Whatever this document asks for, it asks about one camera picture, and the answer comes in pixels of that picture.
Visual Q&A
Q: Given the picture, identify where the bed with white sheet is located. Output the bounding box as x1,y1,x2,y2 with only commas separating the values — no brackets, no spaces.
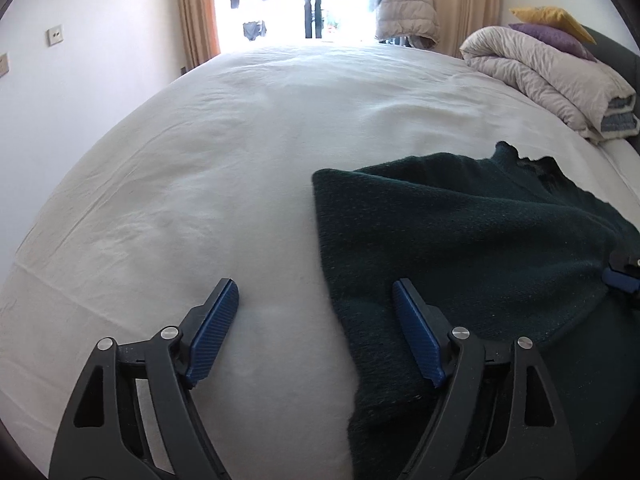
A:
0,42,640,480

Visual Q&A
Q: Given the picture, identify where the dark green knit sweater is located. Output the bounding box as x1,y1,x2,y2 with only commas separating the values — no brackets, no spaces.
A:
311,141,640,480

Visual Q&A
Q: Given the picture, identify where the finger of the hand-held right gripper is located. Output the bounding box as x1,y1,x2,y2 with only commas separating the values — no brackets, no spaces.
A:
601,251,640,309

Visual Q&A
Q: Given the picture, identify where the yellow pillow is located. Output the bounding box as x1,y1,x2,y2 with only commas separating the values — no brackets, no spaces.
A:
509,6,597,45

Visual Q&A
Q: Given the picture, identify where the dark grey bed frame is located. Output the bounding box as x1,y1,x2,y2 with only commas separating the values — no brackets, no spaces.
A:
582,27,640,92

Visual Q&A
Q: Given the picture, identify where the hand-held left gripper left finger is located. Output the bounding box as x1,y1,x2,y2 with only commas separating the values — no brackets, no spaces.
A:
48,277,240,480

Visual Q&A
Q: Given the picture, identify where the folded beige duvet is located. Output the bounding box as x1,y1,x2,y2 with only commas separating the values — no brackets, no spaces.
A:
459,25,640,145

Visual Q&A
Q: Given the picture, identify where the beige puffer jacket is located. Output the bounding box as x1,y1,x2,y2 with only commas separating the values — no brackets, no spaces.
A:
374,0,441,50

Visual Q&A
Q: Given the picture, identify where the purple pillow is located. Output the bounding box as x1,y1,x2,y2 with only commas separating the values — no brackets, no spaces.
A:
509,22,598,62

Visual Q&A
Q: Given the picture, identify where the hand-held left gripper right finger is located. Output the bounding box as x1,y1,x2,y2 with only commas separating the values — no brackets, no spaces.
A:
392,279,582,480

